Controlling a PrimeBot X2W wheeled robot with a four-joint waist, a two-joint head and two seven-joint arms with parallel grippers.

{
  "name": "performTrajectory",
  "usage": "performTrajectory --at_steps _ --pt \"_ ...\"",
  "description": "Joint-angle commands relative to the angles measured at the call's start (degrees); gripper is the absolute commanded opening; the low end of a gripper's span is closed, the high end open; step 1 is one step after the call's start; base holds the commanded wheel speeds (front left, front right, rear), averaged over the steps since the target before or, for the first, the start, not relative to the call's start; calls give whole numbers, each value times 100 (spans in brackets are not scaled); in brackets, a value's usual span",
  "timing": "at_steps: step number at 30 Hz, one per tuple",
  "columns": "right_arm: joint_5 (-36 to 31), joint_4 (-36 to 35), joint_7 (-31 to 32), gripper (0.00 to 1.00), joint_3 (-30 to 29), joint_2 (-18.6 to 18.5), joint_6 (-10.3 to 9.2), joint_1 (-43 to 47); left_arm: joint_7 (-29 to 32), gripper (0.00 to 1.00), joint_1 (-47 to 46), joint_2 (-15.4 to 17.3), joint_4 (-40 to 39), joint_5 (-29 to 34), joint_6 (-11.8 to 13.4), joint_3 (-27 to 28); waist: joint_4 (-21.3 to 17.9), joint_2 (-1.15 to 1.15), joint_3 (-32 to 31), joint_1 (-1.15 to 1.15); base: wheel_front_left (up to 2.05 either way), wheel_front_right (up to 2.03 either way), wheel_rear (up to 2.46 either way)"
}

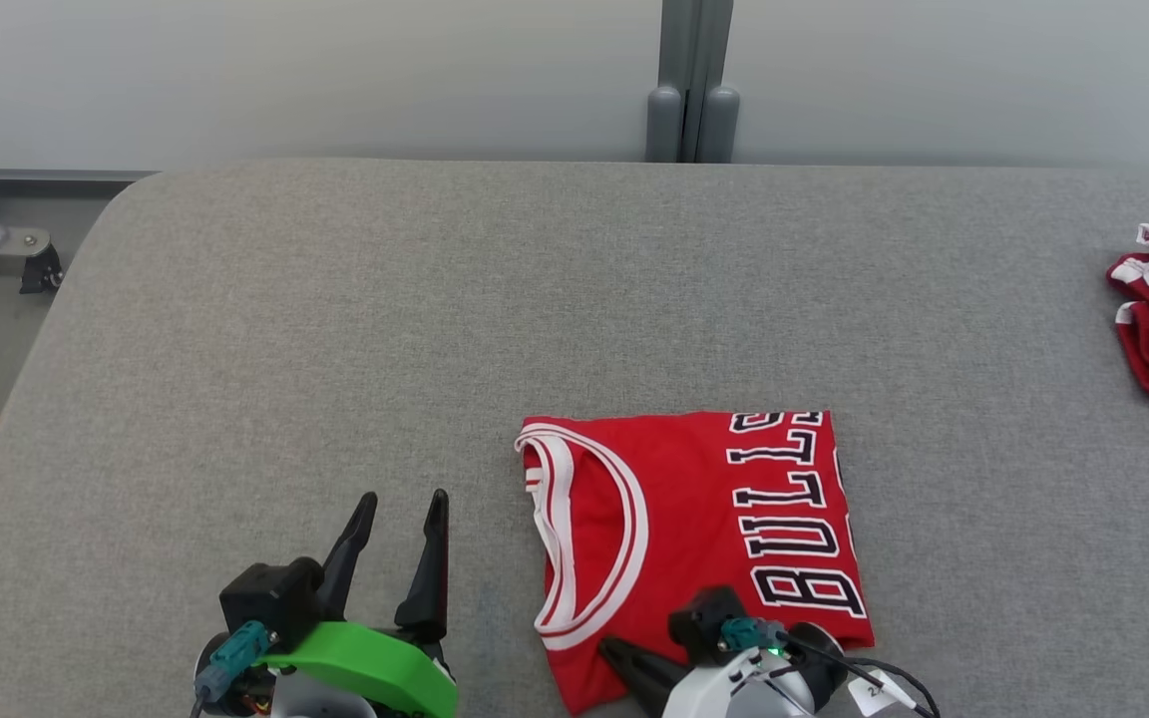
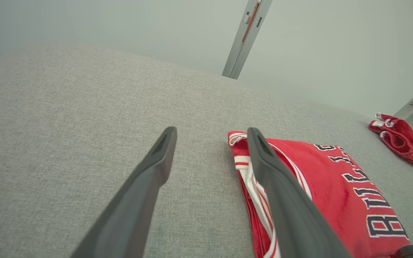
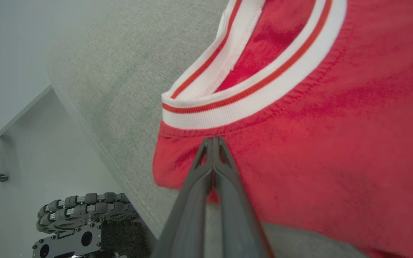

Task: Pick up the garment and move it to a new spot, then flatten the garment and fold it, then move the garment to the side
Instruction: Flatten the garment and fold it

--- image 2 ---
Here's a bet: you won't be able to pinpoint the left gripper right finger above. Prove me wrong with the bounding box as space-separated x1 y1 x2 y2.
247 127 352 258

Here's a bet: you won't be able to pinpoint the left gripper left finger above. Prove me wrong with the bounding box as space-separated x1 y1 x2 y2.
71 126 177 258

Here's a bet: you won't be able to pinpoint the red white jersey shirt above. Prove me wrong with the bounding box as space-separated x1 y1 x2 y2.
227 131 411 258

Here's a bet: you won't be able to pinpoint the red white sports shorts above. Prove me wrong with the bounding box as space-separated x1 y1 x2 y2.
369 113 413 175

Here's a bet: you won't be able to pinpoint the grey partition post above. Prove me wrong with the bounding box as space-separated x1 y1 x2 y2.
222 0 273 80

